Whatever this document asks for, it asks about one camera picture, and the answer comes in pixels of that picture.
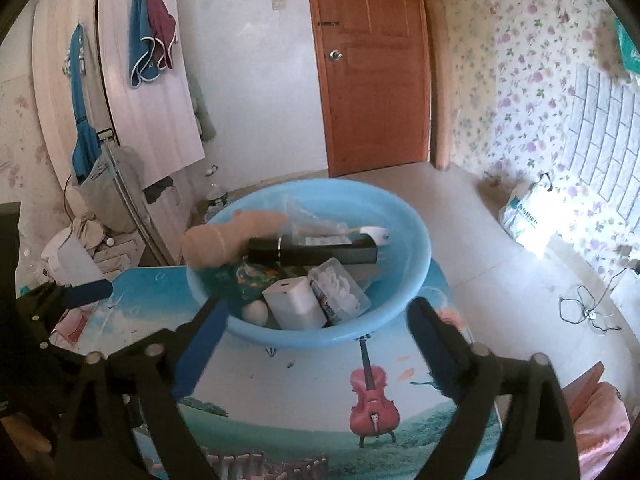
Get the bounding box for white egg-shaped ball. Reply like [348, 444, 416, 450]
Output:
[241, 300, 271, 328]

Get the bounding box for blue hanging garment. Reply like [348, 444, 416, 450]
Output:
[69, 25, 103, 181]

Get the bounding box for clear flat plastic packet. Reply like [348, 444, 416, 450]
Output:
[285, 195, 351, 236]

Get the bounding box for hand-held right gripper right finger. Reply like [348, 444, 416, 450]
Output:
[407, 297, 583, 480]

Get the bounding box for green paper bag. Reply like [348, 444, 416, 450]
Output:
[614, 17, 640, 73]

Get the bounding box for blue towel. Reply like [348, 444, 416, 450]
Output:
[129, 0, 161, 88]

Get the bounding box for pink blanket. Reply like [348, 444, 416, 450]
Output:
[562, 360, 633, 471]

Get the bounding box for person's left hand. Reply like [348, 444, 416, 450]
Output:
[0, 410, 53, 456]

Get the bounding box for black box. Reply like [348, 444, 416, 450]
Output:
[247, 234, 379, 267]

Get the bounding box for white plastic shopping bag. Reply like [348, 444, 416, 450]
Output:
[500, 174, 558, 251]

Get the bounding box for printed desktop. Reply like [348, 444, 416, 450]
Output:
[50, 260, 506, 480]

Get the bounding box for blue patterned packet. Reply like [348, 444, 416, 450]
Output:
[235, 260, 281, 301]

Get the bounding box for clear cotton swab box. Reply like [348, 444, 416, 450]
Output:
[307, 257, 372, 326]

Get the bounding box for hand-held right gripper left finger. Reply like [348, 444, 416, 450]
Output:
[55, 297, 232, 480]

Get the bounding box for grey cloth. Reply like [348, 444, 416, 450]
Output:
[80, 145, 146, 233]

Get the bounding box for white wooden board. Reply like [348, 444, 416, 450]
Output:
[32, 0, 116, 186]
[97, 0, 206, 191]

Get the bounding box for maroon towel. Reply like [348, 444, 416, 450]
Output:
[145, 0, 178, 71]

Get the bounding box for beige plush toy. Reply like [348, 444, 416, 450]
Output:
[180, 210, 290, 272]

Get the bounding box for charging cable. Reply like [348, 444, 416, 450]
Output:
[557, 260, 640, 333]

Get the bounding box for white capped tube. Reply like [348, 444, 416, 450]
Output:
[360, 226, 390, 248]

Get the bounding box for clear plastic bottle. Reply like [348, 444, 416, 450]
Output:
[207, 182, 228, 216]

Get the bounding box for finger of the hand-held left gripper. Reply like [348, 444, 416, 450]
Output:
[17, 279, 115, 312]
[30, 310, 88, 386]

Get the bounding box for white rectangular box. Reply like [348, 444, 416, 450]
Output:
[262, 277, 327, 332]

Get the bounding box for brown wooden door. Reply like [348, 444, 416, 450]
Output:
[304, 0, 433, 178]

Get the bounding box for blue plastic basin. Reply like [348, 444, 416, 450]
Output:
[186, 177, 432, 350]

